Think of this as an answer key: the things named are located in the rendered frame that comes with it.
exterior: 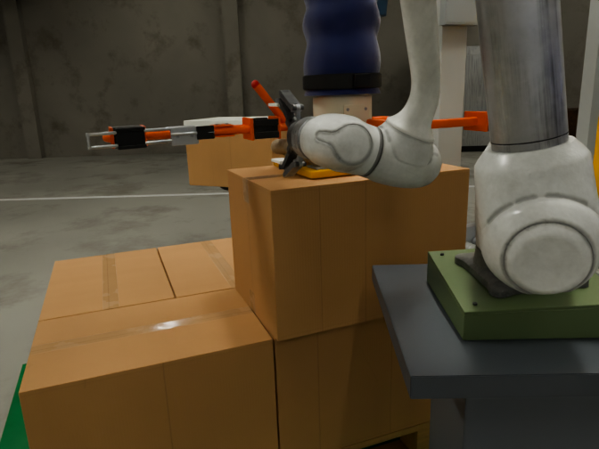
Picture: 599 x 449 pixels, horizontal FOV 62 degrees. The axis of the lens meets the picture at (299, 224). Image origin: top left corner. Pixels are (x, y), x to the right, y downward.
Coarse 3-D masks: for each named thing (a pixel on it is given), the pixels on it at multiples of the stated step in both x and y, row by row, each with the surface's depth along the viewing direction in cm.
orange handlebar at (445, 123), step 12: (372, 120) 137; (384, 120) 132; (432, 120) 126; (444, 120) 127; (456, 120) 129; (468, 120) 130; (156, 132) 124; (168, 132) 125; (216, 132) 130; (228, 132) 131; (240, 132) 132
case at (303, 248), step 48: (240, 192) 144; (288, 192) 121; (336, 192) 126; (384, 192) 132; (432, 192) 138; (240, 240) 151; (288, 240) 124; (336, 240) 129; (384, 240) 135; (432, 240) 142; (240, 288) 159; (288, 288) 127; (336, 288) 133; (288, 336) 130
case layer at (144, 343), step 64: (128, 256) 204; (192, 256) 201; (64, 320) 147; (128, 320) 145; (192, 320) 144; (256, 320) 142; (384, 320) 143; (64, 384) 114; (128, 384) 120; (192, 384) 126; (256, 384) 132; (320, 384) 140; (384, 384) 148; (64, 448) 118; (128, 448) 123; (192, 448) 130; (256, 448) 137; (320, 448) 145
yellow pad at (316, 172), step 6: (300, 168) 136; (306, 168) 135; (312, 168) 135; (318, 168) 132; (324, 168) 133; (300, 174) 136; (306, 174) 133; (312, 174) 130; (318, 174) 131; (324, 174) 132; (330, 174) 132; (336, 174) 133; (342, 174) 134; (348, 174) 135
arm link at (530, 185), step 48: (480, 0) 64; (528, 0) 61; (480, 48) 68; (528, 48) 62; (528, 96) 64; (528, 144) 66; (576, 144) 66; (480, 192) 71; (528, 192) 65; (576, 192) 64; (480, 240) 72; (528, 240) 63; (576, 240) 61; (528, 288) 65; (576, 288) 65
